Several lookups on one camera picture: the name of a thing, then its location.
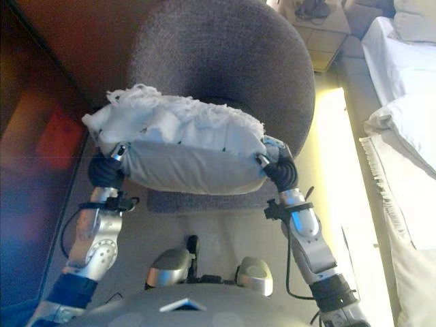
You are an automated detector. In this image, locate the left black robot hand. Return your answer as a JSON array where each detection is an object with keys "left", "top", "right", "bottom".
[{"left": 87, "top": 142, "right": 132, "bottom": 189}]

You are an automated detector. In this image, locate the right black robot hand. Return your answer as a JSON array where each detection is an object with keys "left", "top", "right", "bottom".
[{"left": 255, "top": 135, "right": 299, "bottom": 191}]

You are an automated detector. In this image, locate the white fringed cushion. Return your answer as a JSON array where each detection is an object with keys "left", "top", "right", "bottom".
[{"left": 81, "top": 83, "right": 267, "bottom": 196}]

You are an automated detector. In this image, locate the right silver robot leg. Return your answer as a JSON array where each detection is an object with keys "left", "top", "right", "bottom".
[{"left": 235, "top": 255, "right": 274, "bottom": 297}]

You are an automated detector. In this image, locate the silver robot leg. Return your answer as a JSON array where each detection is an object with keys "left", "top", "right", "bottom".
[
  {"left": 235, "top": 255, "right": 274, "bottom": 297},
  {"left": 144, "top": 234, "right": 200, "bottom": 290}
]

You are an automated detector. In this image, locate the left silver robot leg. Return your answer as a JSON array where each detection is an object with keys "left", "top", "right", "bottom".
[{"left": 144, "top": 234, "right": 200, "bottom": 290}]

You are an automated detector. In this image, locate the white fringed bedspread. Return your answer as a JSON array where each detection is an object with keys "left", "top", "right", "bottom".
[{"left": 359, "top": 134, "right": 436, "bottom": 327}]

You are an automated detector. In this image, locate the white folded duvet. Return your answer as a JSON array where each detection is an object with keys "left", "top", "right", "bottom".
[{"left": 362, "top": 95, "right": 436, "bottom": 178}]

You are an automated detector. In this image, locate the grey fabric tub armchair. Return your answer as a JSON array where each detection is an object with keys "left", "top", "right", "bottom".
[{"left": 127, "top": 0, "right": 316, "bottom": 214}]

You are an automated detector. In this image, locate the light wooden nightstand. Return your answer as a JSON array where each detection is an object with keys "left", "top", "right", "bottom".
[{"left": 291, "top": 6, "right": 352, "bottom": 73}]

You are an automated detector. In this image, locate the grey robot torso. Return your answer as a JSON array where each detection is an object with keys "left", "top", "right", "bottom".
[{"left": 67, "top": 274, "right": 328, "bottom": 327}]

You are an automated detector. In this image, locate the white bed mattress sheet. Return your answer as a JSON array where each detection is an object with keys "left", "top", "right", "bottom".
[{"left": 360, "top": 16, "right": 436, "bottom": 106}]

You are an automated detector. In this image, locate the beige bed pillow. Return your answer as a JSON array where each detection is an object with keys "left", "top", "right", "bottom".
[{"left": 393, "top": 0, "right": 436, "bottom": 44}]

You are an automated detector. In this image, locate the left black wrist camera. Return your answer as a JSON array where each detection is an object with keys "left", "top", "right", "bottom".
[{"left": 105, "top": 192, "right": 140, "bottom": 211}]

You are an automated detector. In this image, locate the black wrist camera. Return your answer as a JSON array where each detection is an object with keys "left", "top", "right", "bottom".
[
  {"left": 264, "top": 200, "right": 282, "bottom": 221},
  {"left": 105, "top": 192, "right": 140, "bottom": 211}
]

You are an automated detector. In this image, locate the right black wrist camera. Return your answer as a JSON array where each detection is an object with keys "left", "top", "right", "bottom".
[{"left": 264, "top": 200, "right": 282, "bottom": 221}]

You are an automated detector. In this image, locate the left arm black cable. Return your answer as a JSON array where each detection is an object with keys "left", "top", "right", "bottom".
[{"left": 60, "top": 202, "right": 113, "bottom": 260}]

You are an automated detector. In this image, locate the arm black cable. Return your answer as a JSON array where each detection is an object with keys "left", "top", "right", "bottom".
[
  {"left": 60, "top": 202, "right": 113, "bottom": 260},
  {"left": 285, "top": 185, "right": 316, "bottom": 300}
]

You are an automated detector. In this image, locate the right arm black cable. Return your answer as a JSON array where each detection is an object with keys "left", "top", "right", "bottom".
[{"left": 285, "top": 185, "right": 316, "bottom": 300}]

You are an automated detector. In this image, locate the beige upholstered bed frame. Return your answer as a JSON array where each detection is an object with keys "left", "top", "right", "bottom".
[{"left": 335, "top": 0, "right": 406, "bottom": 327}]

